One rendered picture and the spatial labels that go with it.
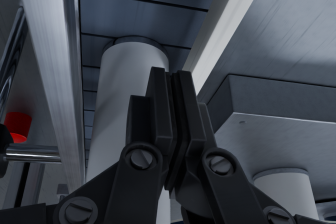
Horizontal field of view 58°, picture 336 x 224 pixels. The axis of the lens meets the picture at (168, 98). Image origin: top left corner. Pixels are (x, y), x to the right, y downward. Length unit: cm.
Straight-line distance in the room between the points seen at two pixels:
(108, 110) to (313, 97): 26
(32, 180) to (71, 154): 39
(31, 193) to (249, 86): 40
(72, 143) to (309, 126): 28
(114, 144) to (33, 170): 42
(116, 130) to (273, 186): 37
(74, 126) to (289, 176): 41
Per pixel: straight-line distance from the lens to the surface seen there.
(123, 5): 20
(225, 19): 16
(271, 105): 35
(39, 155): 22
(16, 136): 46
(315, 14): 30
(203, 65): 19
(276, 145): 42
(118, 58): 21
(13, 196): 58
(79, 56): 25
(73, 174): 24
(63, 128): 16
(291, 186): 52
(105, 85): 20
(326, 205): 81
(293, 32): 31
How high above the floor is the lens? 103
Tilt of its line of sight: 30 degrees down
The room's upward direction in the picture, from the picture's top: 179 degrees clockwise
